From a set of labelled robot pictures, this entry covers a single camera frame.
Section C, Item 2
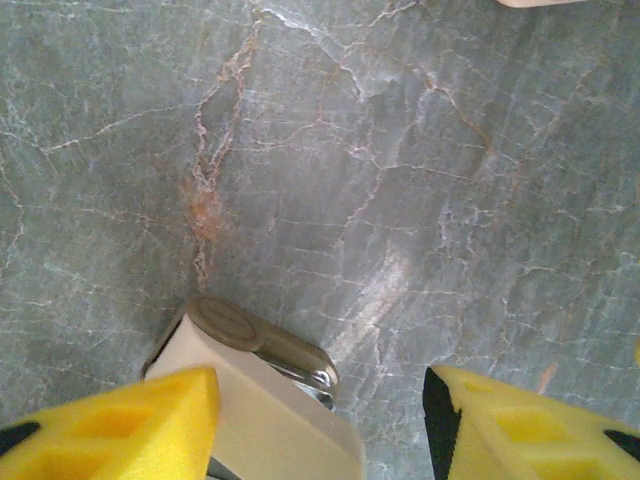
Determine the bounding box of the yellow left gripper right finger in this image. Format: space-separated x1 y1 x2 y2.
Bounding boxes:
423 364 640 480

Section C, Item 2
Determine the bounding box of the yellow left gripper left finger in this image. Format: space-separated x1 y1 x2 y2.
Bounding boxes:
0 364 221 480

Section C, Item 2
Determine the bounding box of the salmon plastic tray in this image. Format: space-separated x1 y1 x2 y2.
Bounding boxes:
492 0 587 9

